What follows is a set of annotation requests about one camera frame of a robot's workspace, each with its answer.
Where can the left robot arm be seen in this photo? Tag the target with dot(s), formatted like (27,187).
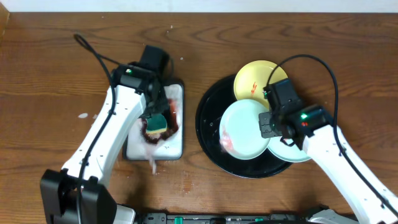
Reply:
(78,193)

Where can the light green plate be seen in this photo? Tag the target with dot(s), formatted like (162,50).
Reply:
(240,134)
(286,153)

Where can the green yellow sponge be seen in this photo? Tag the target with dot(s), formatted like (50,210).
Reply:
(157,123)

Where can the yellow plate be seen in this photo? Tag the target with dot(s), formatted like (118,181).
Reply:
(251,79)

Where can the black round tray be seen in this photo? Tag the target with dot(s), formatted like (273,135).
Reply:
(207,123)

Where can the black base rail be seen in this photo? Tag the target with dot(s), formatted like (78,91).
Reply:
(163,218)

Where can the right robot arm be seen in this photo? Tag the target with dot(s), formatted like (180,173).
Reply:
(312,130)

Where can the light green plate front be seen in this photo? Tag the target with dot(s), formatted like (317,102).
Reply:
(240,134)

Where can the black rectangular soap tray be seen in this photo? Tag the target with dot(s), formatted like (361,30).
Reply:
(163,146)

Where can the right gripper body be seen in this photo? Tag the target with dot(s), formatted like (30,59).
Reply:
(267,125)

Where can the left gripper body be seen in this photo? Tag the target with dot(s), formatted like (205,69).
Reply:
(158,106)

